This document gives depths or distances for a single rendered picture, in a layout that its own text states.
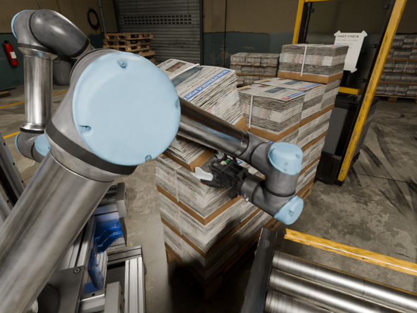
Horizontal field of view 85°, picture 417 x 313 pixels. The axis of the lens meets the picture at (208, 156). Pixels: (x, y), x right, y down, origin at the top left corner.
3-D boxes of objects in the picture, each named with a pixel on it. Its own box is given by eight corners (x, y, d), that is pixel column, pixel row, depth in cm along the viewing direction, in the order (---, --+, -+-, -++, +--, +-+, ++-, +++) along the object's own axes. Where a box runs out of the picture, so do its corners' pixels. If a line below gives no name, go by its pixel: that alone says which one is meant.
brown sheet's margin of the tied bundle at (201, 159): (167, 157, 87) (162, 149, 84) (218, 115, 98) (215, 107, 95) (193, 174, 76) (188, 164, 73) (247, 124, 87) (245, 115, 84)
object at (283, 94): (229, 91, 139) (229, 89, 138) (255, 84, 157) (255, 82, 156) (285, 102, 117) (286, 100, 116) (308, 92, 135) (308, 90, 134)
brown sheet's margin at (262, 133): (224, 125, 150) (224, 118, 148) (249, 114, 169) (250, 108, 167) (277, 141, 128) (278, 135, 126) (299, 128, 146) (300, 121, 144)
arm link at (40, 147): (57, 181, 81) (44, 146, 74) (37, 170, 87) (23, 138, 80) (88, 166, 90) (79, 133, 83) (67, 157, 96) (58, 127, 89)
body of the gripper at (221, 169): (223, 149, 72) (253, 164, 64) (228, 168, 77) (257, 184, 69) (205, 165, 69) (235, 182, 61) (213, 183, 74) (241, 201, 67)
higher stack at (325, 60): (260, 188, 229) (280, 44, 166) (276, 176, 247) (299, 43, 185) (297, 207, 205) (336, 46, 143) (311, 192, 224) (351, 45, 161)
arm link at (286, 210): (308, 191, 56) (301, 218, 60) (270, 173, 63) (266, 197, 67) (291, 205, 51) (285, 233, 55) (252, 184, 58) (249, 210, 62)
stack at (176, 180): (165, 261, 156) (151, 154, 116) (260, 188, 229) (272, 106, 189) (205, 303, 132) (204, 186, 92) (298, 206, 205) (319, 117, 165)
